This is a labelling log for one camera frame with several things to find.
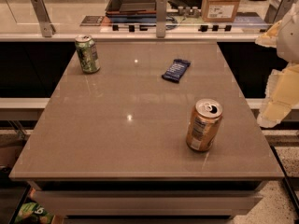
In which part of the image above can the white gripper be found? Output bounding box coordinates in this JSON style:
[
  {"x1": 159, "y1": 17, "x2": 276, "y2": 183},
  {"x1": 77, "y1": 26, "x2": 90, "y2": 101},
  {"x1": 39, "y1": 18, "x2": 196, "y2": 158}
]
[{"x1": 255, "y1": 2, "x2": 299, "y2": 128}]

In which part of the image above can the orange soda can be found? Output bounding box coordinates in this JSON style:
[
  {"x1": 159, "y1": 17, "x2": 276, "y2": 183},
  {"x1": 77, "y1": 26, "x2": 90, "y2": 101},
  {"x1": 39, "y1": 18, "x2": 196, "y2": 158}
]
[{"x1": 186, "y1": 99, "x2": 222, "y2": 152}]

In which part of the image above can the green soda can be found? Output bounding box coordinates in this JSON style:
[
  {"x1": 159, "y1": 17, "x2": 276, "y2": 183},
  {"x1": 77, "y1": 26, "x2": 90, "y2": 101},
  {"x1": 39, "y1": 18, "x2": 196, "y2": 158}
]
[{"x1": 75, "y1": 35, "x2": 100, "y2": 74}]

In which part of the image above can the cardboard box with label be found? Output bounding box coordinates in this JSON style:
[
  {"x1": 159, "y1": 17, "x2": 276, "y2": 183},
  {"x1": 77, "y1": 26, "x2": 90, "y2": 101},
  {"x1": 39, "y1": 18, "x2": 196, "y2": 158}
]
[{"x1": 201, "y1": 0, "x2": 240, "y2": 22}]

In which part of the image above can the blue snack bar wrapper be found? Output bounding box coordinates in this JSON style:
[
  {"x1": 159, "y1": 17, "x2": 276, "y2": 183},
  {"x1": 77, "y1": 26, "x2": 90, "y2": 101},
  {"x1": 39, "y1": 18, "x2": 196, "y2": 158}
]
[{"x1": 162, "y1": 59, "x2": 191, "y2": 83}]

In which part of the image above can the dark open tray box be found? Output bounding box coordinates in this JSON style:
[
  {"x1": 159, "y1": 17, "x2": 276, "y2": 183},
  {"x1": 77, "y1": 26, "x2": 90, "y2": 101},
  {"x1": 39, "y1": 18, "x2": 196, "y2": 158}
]
[{"x1": 106, "y1": 0, "x2": 156, "y2": 17}]

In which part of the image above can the white table drawer front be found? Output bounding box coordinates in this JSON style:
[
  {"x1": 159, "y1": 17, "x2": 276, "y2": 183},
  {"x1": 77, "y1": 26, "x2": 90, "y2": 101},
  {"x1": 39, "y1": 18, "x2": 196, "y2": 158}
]
[{"x1": 32, "y1": 191, "x2": 263, "y2": 217}]

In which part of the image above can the green chip bag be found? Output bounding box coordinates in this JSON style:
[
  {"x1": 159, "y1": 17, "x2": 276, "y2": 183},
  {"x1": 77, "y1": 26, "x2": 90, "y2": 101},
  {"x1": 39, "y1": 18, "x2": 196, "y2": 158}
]
[{"x1": 14, "y1": 203, "x2": 53, "y2": 224}]

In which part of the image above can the right metal glass bracket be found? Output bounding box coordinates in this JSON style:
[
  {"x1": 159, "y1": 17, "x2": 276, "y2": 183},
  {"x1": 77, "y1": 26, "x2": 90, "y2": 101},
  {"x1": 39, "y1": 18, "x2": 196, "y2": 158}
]
[{"x1": 264, "y1": 0, "x2": 298, "y2": 23}]

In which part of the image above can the metal glass bracket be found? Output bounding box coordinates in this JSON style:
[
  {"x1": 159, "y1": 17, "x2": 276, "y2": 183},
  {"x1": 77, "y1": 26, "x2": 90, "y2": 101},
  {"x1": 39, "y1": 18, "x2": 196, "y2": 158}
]
[
  {"x1": 264, "y1": 0, "x2": 298, "y2": 23},
  {"x1": 156, "y1": 0, "x2": 167, "y2": 38},
  {"x1": 30, "y1": 0, "x2": 56, "y2": 37}
]

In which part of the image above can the middle metal glass bracket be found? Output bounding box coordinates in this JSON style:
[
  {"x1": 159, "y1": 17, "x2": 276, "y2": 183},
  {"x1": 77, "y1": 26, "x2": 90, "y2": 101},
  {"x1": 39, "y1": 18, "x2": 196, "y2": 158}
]
[{"x1": 156, "y1": 0, "x2": 167, "y2": 38}]

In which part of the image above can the left metal glass bracket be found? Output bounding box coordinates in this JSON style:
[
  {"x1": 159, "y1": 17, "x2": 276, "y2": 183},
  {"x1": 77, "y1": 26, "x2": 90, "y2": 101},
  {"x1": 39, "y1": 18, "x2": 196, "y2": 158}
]
[{"x1": 30, "y1": 0, "x2": 56, "y2": 37}]

